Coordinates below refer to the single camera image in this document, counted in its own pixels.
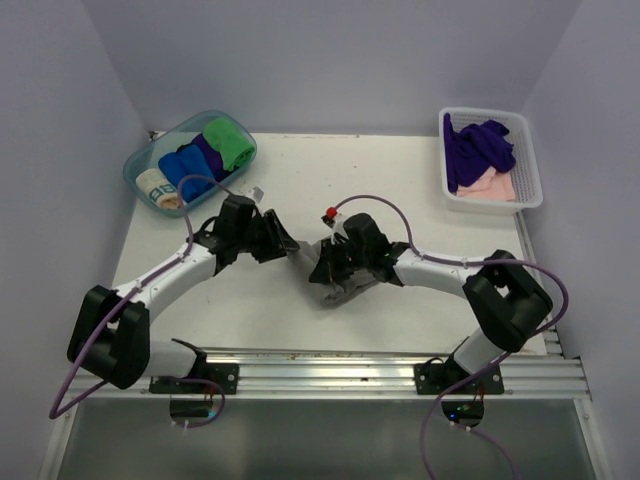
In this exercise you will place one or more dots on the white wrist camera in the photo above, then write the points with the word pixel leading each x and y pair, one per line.
pixel 335 221
pixel 256 194

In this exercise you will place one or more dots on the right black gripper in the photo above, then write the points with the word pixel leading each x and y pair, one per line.
pixel 327 268

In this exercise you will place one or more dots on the beige patterned rolled towel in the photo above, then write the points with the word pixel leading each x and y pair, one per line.
pixel 158 189

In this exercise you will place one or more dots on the grey towel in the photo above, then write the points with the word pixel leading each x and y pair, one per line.
pixel 303 262

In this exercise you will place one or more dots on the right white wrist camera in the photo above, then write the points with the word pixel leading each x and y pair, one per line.
pixel 335 221

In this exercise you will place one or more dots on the green rolled towel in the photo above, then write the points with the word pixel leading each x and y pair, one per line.
pixel 233 146

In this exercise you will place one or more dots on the pink towel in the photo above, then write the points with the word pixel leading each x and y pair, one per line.
pixel 492 185

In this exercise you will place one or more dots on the purple towel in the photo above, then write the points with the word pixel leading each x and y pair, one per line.
pixel 470 152
pixel 212 158

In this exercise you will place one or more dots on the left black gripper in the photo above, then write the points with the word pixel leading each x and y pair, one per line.
pixel 283 239

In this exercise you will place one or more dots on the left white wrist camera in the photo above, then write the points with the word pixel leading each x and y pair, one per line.
pixel 256 194

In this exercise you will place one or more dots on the purple rolled towel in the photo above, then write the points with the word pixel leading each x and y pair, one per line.
pixel 212 158

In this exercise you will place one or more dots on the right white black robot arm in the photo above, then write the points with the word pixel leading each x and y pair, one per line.
pixel 506 300

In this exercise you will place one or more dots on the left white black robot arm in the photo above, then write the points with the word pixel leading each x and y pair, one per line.
pixel 111 338

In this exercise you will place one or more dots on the blue rolled towel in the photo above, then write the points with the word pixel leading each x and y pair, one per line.
pixel 185 162

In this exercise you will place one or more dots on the blue translucent plastic bin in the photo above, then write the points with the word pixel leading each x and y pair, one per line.
pixel 174 140

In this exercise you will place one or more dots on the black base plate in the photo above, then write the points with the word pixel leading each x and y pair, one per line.
pixel 433 378
pixel 208 379

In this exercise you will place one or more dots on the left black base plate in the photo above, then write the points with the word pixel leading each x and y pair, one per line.
pixel 208 379

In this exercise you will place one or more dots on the aluminium mounting rail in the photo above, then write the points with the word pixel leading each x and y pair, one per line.
pixel 395 376

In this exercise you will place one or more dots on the white plastic basket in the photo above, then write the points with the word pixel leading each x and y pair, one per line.
pixel 524 176

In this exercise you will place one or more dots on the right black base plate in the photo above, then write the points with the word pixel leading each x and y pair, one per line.
pixel 433 378

